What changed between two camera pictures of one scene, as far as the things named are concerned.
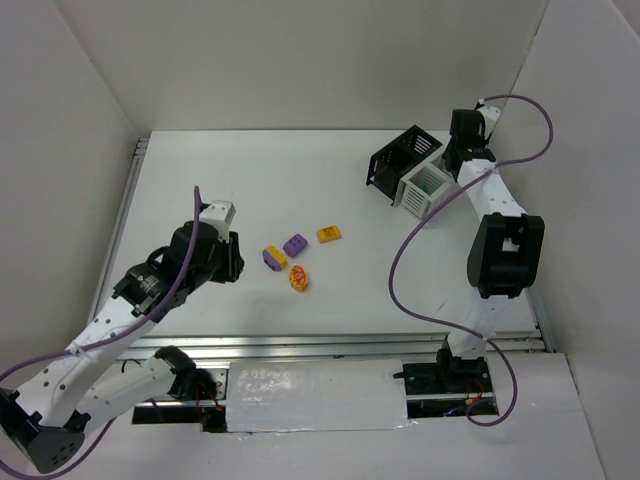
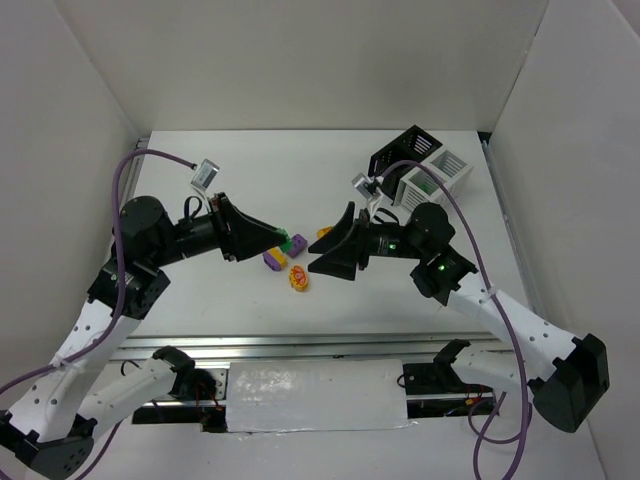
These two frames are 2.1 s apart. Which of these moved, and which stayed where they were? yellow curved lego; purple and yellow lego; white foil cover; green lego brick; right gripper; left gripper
Moved: right gripper; left gripper
Stayed: green lego brick; purple and yellow lego; yellow curved lego; white foil cover
